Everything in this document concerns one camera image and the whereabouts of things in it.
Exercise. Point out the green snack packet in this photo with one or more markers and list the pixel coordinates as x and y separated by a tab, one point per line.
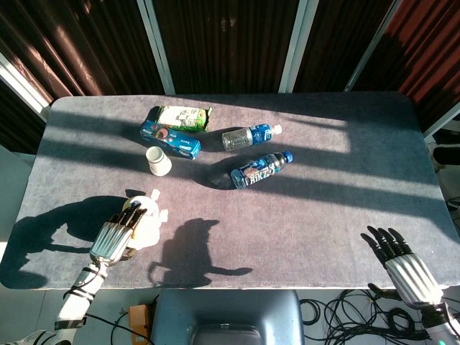
183	118

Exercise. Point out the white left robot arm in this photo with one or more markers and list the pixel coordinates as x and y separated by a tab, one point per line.
81	291

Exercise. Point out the grey-blue table cloth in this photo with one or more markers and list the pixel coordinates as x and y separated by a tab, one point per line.
287	233

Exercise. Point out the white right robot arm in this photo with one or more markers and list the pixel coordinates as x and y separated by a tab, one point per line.
443	323

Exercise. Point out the dark blue sports drink bottle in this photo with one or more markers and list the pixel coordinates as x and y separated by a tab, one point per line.
258	170

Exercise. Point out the blue cookie box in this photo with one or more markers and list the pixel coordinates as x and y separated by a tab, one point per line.
172	142

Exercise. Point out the reddish brown curtain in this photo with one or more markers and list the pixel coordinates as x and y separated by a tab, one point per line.
431	46

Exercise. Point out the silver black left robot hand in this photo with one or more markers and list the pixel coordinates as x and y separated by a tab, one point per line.
109	239

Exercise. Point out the orange-brown box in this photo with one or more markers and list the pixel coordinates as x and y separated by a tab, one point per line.
138	320

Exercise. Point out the clear bottle with blue label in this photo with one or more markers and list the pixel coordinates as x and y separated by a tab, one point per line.
244	138

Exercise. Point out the dark brown curtain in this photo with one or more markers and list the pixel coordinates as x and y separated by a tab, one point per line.
226	43
338	39
72	43

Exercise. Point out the white paper cup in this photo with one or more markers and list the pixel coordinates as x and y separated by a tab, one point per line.
159	163

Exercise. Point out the white window frame post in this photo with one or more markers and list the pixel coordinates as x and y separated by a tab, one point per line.
156	50
443	122
373	46
21	86
296	46

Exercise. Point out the yellow plush toy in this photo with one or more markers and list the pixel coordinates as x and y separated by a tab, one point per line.
151	230

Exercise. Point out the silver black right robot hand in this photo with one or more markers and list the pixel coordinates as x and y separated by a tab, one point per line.
413	276

